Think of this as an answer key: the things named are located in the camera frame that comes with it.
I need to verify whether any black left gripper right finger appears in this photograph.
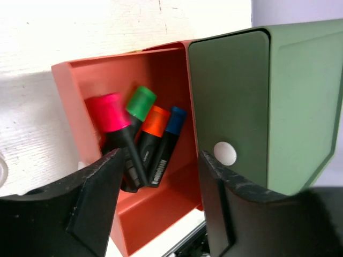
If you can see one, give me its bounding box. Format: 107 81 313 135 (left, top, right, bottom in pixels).
198 151 342 256

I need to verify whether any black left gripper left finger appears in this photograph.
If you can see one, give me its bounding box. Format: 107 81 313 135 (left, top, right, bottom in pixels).
1 149 124 256

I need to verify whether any salmon drawer tray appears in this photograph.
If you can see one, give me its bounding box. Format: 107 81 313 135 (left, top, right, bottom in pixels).
51 41 202 256

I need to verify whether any small clear tape roll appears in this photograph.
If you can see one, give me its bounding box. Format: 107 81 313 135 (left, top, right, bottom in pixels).
0 155 9 187

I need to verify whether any pink cap black marker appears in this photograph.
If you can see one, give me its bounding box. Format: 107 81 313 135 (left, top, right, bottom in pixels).
86 93 147 192

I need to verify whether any orange cap black marker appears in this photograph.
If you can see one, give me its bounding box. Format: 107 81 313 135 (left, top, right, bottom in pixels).
130 105 170 182

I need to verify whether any green cap black marker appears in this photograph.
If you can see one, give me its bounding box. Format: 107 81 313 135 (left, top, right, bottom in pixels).
121 86 156 193

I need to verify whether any green drawer tray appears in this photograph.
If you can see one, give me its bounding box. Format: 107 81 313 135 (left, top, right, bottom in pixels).
189 30 270 186

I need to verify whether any green drawer box shell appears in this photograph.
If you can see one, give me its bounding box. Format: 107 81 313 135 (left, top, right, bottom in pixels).
267 19 342 195

